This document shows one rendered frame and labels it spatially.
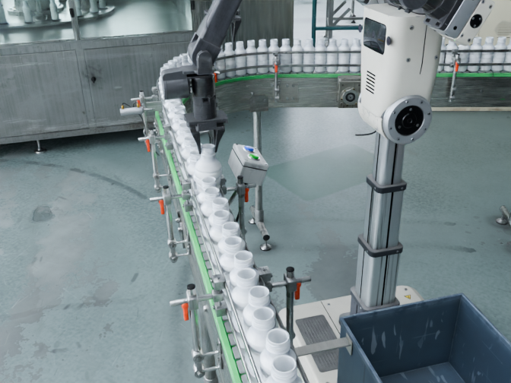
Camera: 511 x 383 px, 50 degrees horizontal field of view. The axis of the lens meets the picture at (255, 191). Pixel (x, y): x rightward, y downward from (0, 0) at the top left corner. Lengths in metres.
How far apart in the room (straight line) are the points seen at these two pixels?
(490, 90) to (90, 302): 2.31
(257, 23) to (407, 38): 5.04
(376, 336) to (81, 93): 3.62
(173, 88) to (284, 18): 5.41
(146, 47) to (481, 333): 3.63
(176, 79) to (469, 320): 0.89
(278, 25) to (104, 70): 2.76
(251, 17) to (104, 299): 4.37
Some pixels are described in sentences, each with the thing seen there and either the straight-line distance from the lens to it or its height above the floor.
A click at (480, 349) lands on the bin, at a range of 1.39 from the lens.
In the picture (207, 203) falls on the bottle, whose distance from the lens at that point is 1.32.
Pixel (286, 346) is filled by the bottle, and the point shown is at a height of 1.16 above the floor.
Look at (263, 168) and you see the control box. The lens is 1.60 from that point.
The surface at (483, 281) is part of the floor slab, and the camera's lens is 3.13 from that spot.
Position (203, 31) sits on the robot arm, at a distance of 1.29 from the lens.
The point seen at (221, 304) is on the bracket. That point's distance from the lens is 1.14.
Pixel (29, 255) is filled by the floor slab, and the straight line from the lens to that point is 3.44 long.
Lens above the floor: 1.77
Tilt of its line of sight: 28 degrees down
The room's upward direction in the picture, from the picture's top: 1 degrees counter-clockwise
